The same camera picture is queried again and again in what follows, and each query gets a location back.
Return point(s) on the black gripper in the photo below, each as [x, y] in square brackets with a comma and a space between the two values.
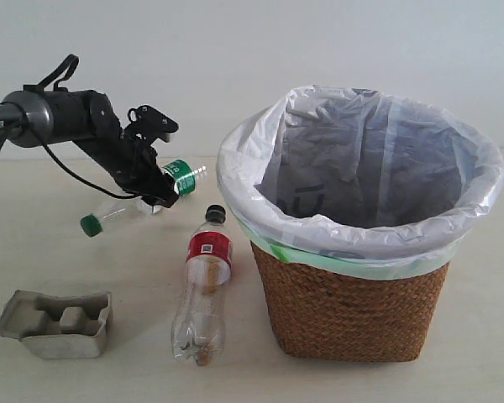
[127, 155]

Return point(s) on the green label water bottle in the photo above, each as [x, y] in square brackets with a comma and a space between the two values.
[115, 215]

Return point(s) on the red label clear bottle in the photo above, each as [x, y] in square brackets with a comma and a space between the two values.
[198, 328]

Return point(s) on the grey moulded pulp tray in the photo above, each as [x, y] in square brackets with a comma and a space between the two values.
[59, 327]

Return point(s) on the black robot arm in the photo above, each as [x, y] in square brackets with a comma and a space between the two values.
[33, 118]

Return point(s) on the white plastic bin liner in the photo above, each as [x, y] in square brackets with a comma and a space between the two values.
[358, 174]

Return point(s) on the woven brown wicker basket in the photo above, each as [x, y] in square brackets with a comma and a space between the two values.
[317, 314]

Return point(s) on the light green trash bag edge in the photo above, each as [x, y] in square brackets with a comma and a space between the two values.
[397, 269]

